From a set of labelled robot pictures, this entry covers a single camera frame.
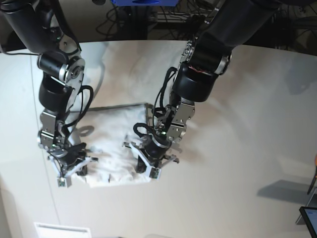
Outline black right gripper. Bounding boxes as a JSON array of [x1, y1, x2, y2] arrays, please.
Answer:
[[55, 146, 88, 176]]

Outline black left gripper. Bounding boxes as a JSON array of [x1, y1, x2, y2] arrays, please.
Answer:
[[136, 137, 171, 173]]

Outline white T-shirt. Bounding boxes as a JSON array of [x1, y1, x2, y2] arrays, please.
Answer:
[[72, 104, 152, 188]]

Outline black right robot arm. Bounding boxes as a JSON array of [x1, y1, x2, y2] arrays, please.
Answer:
[[0, 0, 89, 178]]

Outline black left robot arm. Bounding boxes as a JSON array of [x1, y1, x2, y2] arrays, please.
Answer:
[[131, 0, 282, 179]]

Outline white paper sheet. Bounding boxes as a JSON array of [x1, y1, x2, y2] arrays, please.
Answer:
[[34, 223, 92, 238]]

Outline blue box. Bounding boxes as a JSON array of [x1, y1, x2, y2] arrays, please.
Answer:
[[111, 0, 179, 6]]

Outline dark tablet screen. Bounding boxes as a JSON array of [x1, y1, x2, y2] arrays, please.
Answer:
[[299, 206, 317, 238]]

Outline grey tablet stand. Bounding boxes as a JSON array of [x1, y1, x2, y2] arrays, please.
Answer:
[[296, 187, 317, 225]]

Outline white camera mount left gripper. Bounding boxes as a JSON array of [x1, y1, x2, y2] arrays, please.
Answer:
[[122, 141, 180, 179]]

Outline white camera mount gripper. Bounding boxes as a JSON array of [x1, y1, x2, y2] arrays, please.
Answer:
[[48, 155, 98, 188], [122, 141, 180, 179]]

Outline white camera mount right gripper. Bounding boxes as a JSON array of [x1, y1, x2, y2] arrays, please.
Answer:
[[48, 155, 98, 188]]

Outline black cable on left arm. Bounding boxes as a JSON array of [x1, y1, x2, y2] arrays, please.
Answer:
[[133, 66, 178, 139]]

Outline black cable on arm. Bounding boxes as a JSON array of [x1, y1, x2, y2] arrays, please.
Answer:
[[63, 85, 95, 129], [133, 66, 178, 139]]

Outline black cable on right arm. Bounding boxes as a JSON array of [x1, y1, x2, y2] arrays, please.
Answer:
[[63, 85, 95, 129]]

